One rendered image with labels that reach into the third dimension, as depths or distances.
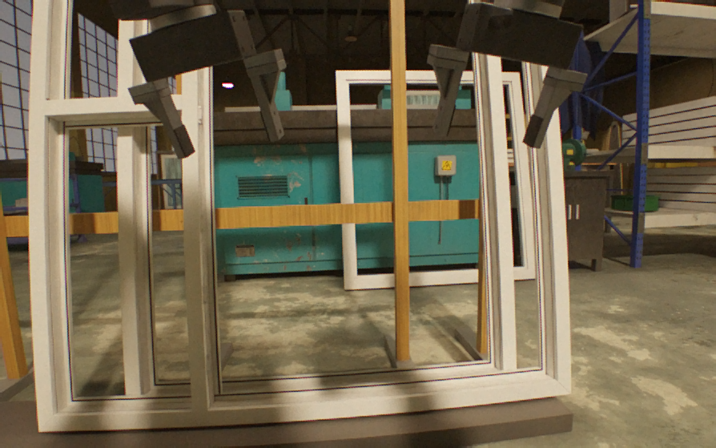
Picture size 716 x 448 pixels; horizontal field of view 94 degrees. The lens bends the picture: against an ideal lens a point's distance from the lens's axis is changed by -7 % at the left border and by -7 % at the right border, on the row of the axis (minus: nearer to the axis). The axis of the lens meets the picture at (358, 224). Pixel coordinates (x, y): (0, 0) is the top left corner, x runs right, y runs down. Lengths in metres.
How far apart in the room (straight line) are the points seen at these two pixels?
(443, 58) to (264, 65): 0.20
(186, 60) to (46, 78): 0.86
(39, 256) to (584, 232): 2.96
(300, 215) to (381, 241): 1.45
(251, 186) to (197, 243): 1.65
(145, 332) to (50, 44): 0.86
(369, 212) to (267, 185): 1.44
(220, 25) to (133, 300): 0.89
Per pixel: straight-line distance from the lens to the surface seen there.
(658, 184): 4.31
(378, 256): 2.68
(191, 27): 0.48
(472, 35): 0.46
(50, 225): 1.25
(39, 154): 1.26
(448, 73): 0.47
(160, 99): 0.53
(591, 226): 3.04
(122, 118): 1.22
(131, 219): 1.18
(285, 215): 1.29
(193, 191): 1.04
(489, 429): 1.13
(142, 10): 0.43
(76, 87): 12.89
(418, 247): 2.73
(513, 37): 0.48
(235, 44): 0.46
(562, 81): 0.53
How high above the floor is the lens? 0.69
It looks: 7 degrees down
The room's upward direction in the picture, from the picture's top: 2 degrees counter-clockwise
